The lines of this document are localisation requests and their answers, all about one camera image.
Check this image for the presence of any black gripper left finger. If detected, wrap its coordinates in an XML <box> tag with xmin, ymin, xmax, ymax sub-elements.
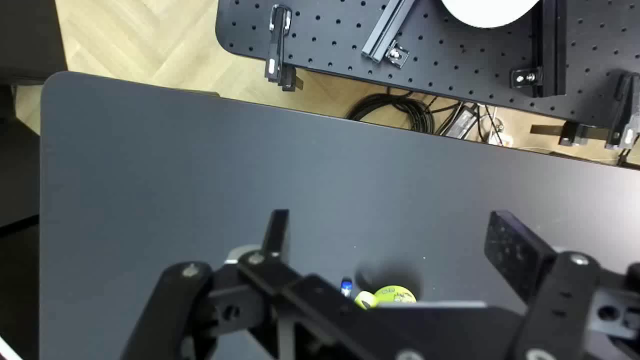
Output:
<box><xmin>121</xmin><ymin>209</ymin><xmax>306</xmax><ymax>360</ymax></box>

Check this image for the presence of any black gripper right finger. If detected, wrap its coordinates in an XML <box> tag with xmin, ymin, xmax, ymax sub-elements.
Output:
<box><xmin>485</xmin><ymin>209</ymin><xmax>640</xmax><ymax>360</ymax></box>

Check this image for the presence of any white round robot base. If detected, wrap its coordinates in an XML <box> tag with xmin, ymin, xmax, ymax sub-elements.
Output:
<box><xmin>439</xmin><ymin>0</ymin><xmax>540</xmax><ymax>32</ymax></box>

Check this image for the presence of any yellow-green mug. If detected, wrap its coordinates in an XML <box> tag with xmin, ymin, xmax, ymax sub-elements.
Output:
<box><xmin>352</xmin><ymin>283</ymin><xmax>420</xmax><ymax>313</ymax></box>

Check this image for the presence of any black table clamp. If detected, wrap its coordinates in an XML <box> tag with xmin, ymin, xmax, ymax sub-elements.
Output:
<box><xmin>262</xmin><ymin>4</ymin><xmax>304</xmax><ymax>95</ymax></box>
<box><xmin>601</xmin><ymin>69</ymin><xmax>640</xmax><ymax>152</ymax></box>

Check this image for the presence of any grey power adapter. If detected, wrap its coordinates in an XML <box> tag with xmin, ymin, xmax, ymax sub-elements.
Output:
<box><xmin>443</xmin><ymin>103</ymin><xmax>485</xmax><ymax>143</ymax></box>

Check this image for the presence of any black vertical extrusion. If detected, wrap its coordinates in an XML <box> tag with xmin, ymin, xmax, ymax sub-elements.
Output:
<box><xmin>508</xmin><ymin>0</ymin><xmax>570</xmax><ymax>97</ymax></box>

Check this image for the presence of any black perforated breadboard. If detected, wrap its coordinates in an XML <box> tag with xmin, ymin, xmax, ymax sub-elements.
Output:
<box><xmin>215</xmin><ymin>0</ymin><xmax>640</xmax><ymax>131</ymax></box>

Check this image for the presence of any silver aluminium extrusion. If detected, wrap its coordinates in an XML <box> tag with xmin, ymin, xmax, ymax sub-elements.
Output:
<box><xmin>360</xmin><ymin>0</ymin><xmax>418</xmax><ymax>71</ymax></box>

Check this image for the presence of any black cable bundle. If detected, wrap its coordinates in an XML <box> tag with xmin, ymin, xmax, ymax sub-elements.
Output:
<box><xmin>348</xmin><ymin>90</ymin><xmax>436</xmax><ymax>136</ymax></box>

